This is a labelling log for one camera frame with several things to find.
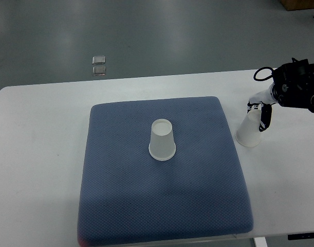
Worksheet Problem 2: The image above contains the metal floor plate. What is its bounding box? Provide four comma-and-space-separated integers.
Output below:
93, 65, 106, 76
92, 55, 106, 65

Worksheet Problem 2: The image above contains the wooden box corner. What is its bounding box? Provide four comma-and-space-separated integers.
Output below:
280, 0, 314, 11

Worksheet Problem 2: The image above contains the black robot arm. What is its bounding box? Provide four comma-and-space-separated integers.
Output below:
249, 58, 314, 113

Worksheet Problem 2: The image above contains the lower metal floor plate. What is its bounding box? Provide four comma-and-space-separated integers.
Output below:
93, 65, 106, 76

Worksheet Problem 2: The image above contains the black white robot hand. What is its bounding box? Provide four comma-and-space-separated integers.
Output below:
247, 84, 278, 132

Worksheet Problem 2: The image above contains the black table control panel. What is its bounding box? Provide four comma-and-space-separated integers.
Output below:
287, 233, 314, 241

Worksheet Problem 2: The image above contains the white table leg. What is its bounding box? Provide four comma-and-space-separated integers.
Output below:
253, 237, 268, 247

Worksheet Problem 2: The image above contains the white paper cup on mat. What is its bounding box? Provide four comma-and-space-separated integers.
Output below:
149, 119, 176, 161

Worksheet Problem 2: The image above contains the blue textured cushion mat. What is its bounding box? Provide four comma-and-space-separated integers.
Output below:
78, 96, 253, 246

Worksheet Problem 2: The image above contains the white paper cup carried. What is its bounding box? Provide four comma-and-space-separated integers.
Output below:
235, 110, 261, 148

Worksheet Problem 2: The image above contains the upper metal floor plate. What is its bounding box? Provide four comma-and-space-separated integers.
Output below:
92, 55, 106, 65

